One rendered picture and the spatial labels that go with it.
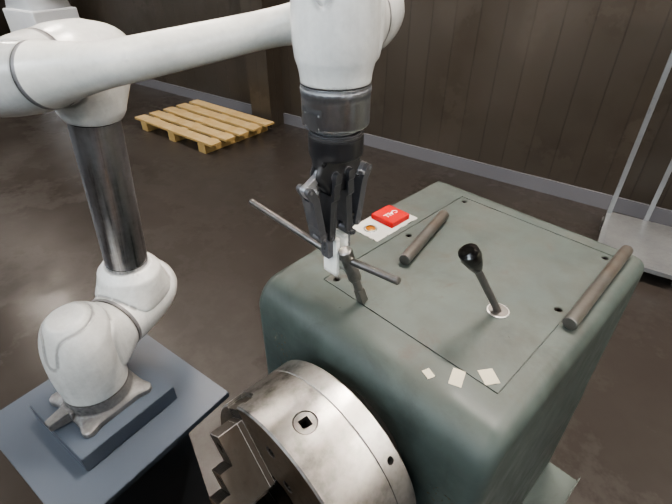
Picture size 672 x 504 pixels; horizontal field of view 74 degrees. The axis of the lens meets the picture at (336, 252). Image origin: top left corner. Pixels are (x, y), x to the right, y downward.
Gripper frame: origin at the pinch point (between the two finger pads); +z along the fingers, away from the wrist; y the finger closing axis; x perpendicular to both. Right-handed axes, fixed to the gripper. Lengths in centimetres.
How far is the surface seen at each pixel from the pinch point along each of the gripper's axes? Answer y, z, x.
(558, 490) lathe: -45, 81, 39
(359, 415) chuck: 12.5, 12.1, 17.5
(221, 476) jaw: 29.2, 18.8, 8.0
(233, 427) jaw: 24.9, 15.3, 5.1
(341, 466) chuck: 18.7, 13.5, 20.4
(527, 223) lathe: -46.1, 9.4, 11.3
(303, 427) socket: 18.4, 13.8, 12.7
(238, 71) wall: -259, 87, -433
